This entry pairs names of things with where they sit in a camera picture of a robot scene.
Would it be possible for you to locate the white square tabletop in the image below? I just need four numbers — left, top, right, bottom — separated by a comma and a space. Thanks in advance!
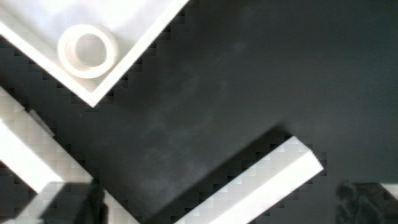
0, 0, 188, 105

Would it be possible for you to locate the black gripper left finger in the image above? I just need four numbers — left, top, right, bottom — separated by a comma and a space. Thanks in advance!
12, 181, 110, 224

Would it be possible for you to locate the white table leg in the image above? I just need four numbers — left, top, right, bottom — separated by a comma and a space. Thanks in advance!
0, 87, 140, 224
174, 137, 323, 224

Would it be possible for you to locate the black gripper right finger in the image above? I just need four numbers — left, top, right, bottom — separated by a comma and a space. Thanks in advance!
336, 182, 398, 224

